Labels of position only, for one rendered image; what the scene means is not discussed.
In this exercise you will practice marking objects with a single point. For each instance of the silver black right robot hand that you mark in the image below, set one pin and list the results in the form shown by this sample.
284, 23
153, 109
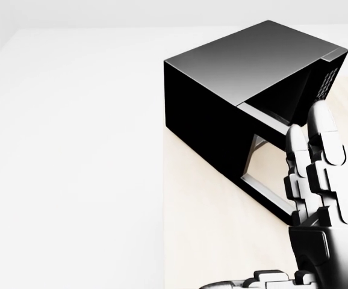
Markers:
336, 241

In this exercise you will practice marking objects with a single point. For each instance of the black microwave door with window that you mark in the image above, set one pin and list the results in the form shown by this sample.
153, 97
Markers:
246, 144

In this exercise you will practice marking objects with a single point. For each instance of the black microwave oven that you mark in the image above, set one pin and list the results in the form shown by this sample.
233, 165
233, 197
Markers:
222, 69

